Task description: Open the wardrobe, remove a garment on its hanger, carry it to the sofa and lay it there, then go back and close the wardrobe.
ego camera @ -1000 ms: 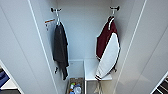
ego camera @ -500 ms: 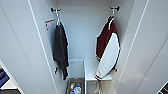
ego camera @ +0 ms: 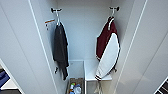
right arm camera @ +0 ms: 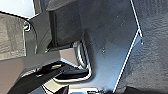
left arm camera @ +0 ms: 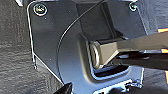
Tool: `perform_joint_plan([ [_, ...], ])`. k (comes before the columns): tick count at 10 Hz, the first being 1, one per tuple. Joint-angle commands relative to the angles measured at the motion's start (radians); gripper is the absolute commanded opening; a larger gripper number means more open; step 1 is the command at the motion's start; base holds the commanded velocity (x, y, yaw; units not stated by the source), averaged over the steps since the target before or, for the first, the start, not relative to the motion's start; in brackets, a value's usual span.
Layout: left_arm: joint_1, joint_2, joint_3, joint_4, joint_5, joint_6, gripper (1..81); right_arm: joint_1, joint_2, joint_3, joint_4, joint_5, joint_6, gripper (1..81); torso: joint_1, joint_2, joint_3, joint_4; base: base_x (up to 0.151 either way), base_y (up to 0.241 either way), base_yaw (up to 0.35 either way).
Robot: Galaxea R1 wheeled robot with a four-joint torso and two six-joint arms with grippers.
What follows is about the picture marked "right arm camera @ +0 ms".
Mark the small white robot box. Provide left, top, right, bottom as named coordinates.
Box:
left=67, top=86, right=102, bottom=94

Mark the black diagonal robot strut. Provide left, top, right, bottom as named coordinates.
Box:
left=5, top=64, right=73, bottom=94

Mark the thick grey robot limb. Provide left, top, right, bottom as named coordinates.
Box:
left=0, top=39, right=90, bottom=94

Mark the round white base button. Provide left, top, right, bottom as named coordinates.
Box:
left=23, top=21, right=32, bottom=32

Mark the white wardrobe carcass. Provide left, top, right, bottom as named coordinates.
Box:
left=0, top=0, right=36, bottom=15

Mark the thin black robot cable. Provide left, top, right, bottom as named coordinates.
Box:
left=0, top=11, right=36, bottom=56

